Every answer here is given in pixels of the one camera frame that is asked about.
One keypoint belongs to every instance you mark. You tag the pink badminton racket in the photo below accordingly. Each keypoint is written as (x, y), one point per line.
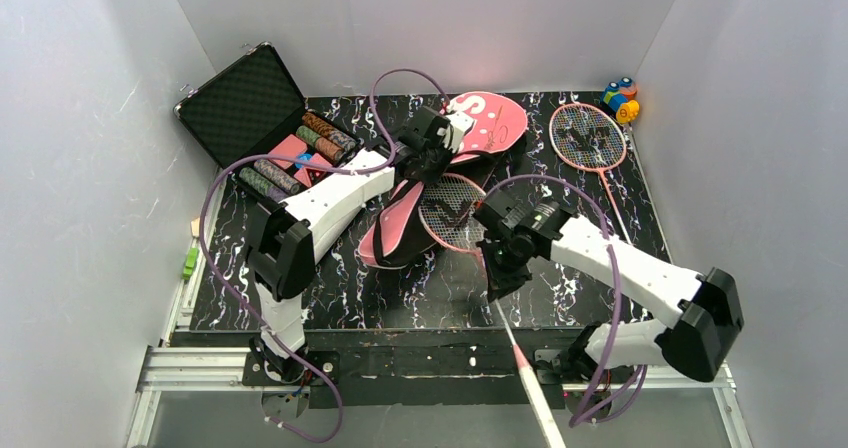
(587, 139)
(446, 212)

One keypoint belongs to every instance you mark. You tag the black front mounting base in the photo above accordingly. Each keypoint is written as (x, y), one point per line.
(420, 367)

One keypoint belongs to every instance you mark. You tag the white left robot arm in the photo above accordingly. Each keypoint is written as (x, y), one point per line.
(286, 239)

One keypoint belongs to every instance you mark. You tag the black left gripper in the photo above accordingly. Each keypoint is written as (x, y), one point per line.
(428, 164)

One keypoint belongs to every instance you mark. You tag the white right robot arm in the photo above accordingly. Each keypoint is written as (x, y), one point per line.
(696, 317)

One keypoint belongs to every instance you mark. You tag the pink racket cover bag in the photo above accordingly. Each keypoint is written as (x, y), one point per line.
(398, 237)

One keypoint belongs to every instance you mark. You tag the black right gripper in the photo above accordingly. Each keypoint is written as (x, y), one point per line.
(502, 275)

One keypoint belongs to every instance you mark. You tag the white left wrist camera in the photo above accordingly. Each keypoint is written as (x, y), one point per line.
(453, 135)

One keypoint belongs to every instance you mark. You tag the beige wooden block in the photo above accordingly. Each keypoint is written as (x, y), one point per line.
(197, 226)

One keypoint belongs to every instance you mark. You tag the black poker chip case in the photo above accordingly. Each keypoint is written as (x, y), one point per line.
(254, 111)

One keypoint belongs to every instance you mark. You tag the green clip on rail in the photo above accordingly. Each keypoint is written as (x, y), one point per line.
(190, 263)

